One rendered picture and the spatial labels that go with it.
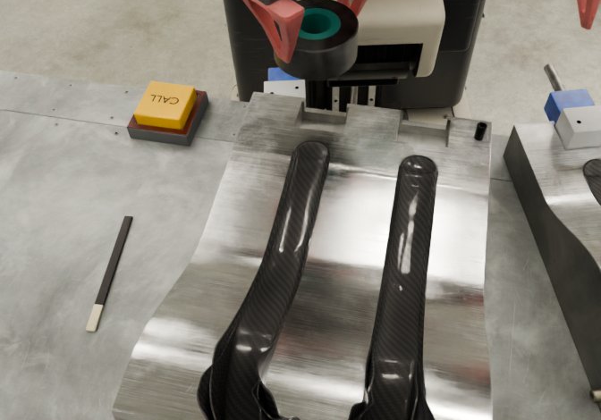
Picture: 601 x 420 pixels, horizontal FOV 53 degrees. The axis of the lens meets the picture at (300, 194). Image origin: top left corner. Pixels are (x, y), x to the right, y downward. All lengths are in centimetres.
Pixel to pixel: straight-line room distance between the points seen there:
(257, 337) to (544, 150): 38
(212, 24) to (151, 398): 192
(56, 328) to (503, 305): 45
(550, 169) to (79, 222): 52
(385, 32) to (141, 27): 150
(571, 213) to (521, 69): 152
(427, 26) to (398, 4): 6
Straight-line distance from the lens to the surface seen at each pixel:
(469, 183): 61
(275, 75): 77
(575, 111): 72
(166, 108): 76
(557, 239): 64
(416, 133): 68
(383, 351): 48
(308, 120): 68
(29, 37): 244
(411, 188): 60
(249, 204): 59
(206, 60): 213
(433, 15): 95
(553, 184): 67
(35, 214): 76
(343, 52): 56
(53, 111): 86
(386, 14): 94
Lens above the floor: 135
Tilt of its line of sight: 53 degrees down
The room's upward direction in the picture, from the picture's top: 4 degrees counter-clockwise
